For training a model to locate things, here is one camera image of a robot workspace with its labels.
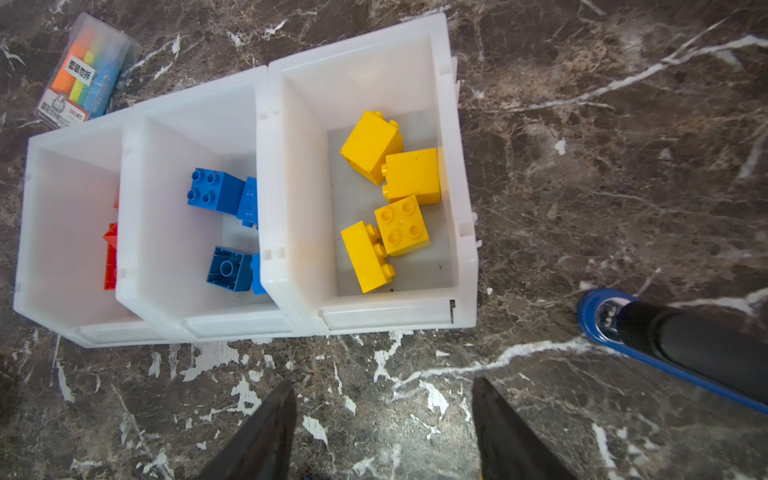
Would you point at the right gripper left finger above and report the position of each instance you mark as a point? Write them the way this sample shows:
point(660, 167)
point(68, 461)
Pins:
point(261, 448)

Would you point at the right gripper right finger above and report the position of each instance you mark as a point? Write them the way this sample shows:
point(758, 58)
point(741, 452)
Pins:
point(508, 448)

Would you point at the blue lego brick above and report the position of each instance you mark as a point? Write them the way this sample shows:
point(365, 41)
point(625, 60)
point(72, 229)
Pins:
point(256, 285)
point(247, 211)
point(215, 190)
point(231, 269)

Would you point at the yellow lego brick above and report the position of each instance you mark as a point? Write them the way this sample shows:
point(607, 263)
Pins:
point(412, 173)
point(368, 256)
point(402, 227)
point(372, 139)

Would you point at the long red lego brick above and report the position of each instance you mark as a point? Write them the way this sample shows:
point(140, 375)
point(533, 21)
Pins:
point(111, 238)

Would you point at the middle white plastic bin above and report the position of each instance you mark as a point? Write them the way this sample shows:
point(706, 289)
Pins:
point(165, 246)

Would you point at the blue stapler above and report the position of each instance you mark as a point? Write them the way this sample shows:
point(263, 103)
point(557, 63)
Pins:
point(685, 344)

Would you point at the highlighter marker pack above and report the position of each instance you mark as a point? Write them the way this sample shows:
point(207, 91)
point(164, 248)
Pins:
point(90, 74)

